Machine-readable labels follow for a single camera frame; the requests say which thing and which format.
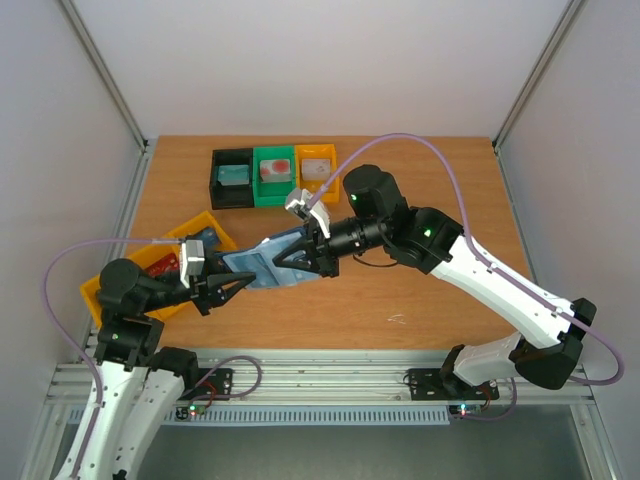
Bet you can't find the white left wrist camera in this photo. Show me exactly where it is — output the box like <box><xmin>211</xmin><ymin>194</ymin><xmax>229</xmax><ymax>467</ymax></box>
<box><xmin>179</xmin><ymin>239</ymin><xmax>205</xmax><ymax>288</ymax></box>

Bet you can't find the small circuit board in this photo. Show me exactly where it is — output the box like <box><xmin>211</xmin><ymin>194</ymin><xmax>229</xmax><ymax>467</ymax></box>
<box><xmin>174</xmin><ymin>405</ymin><xmax>207</xmax><ymax>421</ymax></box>
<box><xmin>448</xmin><ymin>403</ymin><xmax>483</xmax><ymax>418</ymax></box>

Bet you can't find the grey white card stack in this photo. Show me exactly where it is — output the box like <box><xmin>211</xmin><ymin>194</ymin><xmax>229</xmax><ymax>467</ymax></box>
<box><xmin>301</xmin><ymin>158</ymin><xmax>331</xmax><ymax>182</ymax></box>

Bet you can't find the yellow bin with blue cards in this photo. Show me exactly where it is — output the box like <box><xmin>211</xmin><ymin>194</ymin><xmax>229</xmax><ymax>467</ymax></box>
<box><xmin>166</xmin><ymin>211</ymin><xmax>237</xmax><ymax>252</ymax></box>

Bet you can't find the yellow bin with red cards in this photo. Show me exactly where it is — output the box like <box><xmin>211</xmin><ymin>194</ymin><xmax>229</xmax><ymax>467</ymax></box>
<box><xmin>128</xmin><ymin>244</ymin><xmax>184</xmax><ymax>322</ymax></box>

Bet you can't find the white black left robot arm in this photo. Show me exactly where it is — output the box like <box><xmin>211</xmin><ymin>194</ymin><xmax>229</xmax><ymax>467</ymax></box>
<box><xmin>57</xmin><ymin>258</ymin><xmax>256</xmax><ymax>479</ymax></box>

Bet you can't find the blue card stack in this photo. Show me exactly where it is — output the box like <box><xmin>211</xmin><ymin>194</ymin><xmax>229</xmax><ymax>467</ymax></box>
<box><xmin>194</xmin><ymin>227</ymin><xmax>221</xmax><ymax>251</ymax></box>

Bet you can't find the black bin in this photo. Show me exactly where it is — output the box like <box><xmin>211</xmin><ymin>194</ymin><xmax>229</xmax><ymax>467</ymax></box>
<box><xmin>209</xmin><ymin>148</ymin><xmax>254</xmax><ymax>210</ymax></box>

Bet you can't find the aluminium rail base frame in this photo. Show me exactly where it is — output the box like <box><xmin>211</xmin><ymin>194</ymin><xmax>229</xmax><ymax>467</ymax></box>
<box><xmin>45</xmin><ymin>328</ymin><xmax>595</xmax><ymax>406</ymax></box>

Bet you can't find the red white card stack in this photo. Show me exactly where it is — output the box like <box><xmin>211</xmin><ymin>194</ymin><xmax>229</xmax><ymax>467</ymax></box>
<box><xmin>259</xmin><ymin>158</ymin><xmax>292</xmax><ymax>183</ymax></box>

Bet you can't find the grey slotted cable duct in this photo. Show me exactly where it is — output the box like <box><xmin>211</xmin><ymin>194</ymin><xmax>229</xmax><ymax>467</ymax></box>
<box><xmin>67</xmin><ymin>405</ymin><xmax>451</xmax><ymax>427</ymax></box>

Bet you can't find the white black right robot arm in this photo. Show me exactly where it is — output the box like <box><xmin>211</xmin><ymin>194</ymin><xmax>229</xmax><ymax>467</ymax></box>
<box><xmin>273</xmin><ymin>164</ymin><xmax>596</xmax><ymax>399</ymax></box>

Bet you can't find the green bin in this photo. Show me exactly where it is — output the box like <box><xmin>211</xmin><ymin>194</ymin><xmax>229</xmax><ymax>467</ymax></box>
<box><xmin>252</xmin><ymin>145</ymin><xmax>296</xmax><ymax>207</ymax></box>

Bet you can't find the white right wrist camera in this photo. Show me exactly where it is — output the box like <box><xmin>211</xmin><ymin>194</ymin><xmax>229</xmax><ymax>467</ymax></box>
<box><xmin>284</xmin><ymin>187</ymin><xmax>331</xmax><ymax>239</ymax></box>

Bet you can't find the left small circuit board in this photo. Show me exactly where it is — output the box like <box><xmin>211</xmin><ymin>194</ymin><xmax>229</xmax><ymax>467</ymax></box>
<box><xmin>174</xmin><ymin>405</ymin><xmax>207</xmax><ymax>421</ymax></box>

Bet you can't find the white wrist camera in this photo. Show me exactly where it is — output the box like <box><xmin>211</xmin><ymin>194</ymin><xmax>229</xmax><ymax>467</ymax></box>
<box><xmin>284</xmin><ymin>187</ymin><xmax>331</xmax><ymax>239</ymax></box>
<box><xmin>179</xmin><ymin>239</ymin><xmax>205</xmax><ymax>288</ymax></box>

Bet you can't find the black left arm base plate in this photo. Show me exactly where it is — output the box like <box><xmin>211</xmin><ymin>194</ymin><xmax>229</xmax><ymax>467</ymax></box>
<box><xmin>181</xmin><ymin>368</ymin><xmax>233</xmax><ymax>401</ymax></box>

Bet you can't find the right small circuit board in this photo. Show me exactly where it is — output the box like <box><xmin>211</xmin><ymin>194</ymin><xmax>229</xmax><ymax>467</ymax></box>
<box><xmin>448</xmin><ymin>403</ymin><xmax>483</xmax><ymax>418</ymax></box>

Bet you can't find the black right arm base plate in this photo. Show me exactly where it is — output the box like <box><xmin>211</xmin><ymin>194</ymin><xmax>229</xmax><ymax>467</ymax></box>
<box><xmin>403</xmin><ymin>368</ymin><xmax>500</xmax><ymax>401</ymax></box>

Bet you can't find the blue zip card holder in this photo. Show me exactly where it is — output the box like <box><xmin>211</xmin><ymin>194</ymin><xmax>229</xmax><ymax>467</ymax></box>
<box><xmin>215</xmin><ymin>227</ymin><xmax>314</xmax><ymax>291</ymax></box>

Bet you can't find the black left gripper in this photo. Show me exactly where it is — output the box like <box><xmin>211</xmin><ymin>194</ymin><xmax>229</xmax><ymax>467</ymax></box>
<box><xmin>141</xmin><ymin>247</ymin><xmax>257</xmax><ymax>314</ymax></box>

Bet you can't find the teal card stack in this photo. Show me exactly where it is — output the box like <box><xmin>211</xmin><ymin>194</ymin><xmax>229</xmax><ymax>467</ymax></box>
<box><xmin>216</xmin><ymin>164</ymin><xmax>250</xmax><ymax>187</ymax></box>

